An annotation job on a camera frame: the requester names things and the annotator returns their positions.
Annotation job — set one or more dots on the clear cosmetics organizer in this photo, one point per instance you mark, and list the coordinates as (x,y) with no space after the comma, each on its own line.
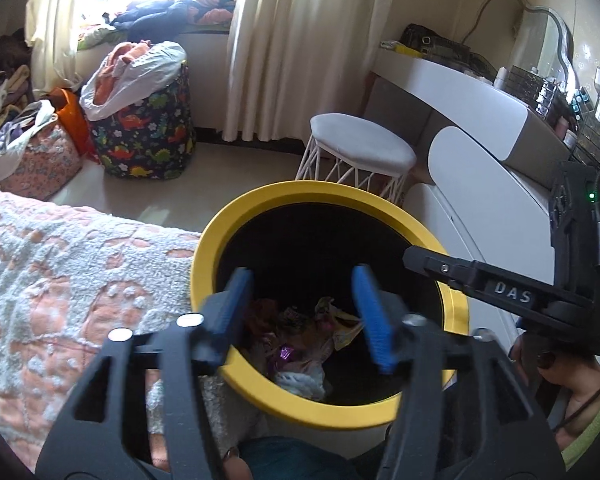
(535,90)

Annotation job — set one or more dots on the white rounded cabinet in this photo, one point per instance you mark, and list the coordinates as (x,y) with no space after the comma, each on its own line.
(480,160)

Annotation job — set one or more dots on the orange garment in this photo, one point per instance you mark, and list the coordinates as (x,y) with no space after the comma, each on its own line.
(130,52)

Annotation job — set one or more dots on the person's right hand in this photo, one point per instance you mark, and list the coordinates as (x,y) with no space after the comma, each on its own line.
(577,380)

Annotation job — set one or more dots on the wavy framed mirror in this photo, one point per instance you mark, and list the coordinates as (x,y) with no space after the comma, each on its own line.
(540,45)

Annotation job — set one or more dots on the yellow flat item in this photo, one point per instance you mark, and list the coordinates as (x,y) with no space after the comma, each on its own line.
(405,49)

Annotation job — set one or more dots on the clothes on windowsill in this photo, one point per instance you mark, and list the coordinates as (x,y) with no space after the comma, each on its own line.
(155,12)

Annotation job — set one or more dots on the lavender and white garment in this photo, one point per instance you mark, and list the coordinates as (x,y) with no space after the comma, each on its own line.
(10,140)

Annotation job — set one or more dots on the yellow snack wrapper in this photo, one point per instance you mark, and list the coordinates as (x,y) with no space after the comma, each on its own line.
(337,322)

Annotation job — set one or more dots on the dark teal cloth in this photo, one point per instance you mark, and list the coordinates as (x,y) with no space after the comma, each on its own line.
(290,460)

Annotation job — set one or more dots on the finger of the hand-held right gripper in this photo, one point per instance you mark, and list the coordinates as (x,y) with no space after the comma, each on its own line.
(445,267)

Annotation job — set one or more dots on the pile of dark clothes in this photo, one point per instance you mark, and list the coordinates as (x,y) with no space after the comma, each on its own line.
(5,85)

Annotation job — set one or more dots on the pink floral bag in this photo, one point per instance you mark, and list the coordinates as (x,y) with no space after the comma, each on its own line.
(45,160)

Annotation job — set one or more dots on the narrow cream curtain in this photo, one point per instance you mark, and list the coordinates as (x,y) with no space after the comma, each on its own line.
(55,20)

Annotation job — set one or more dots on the white plastic bag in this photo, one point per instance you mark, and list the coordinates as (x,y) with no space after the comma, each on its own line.
(150,67)

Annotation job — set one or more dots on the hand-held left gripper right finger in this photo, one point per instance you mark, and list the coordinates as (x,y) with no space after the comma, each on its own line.
(372,310)

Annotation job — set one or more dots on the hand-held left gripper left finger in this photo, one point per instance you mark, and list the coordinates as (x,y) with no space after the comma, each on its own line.
(232,305)

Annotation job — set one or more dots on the orange bag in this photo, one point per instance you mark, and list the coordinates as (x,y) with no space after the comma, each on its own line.
(70,110)

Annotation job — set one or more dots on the dinosaur print laundry basket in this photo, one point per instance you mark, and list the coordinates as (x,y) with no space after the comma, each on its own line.
(140,135)

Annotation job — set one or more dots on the white foam fruit net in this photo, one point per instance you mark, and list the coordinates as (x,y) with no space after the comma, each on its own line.
(300,382)

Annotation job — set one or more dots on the black bag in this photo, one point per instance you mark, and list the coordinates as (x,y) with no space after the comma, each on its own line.
(425,37)

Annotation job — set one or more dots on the yellow rimmed trash can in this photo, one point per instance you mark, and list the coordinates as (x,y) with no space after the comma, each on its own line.
(330,191)

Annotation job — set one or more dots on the wide cream curtain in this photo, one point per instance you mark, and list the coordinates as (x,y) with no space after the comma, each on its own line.
(305,50)

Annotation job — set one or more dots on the orange and white patterned blanket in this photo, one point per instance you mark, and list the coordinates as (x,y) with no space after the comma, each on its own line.
(55,285)

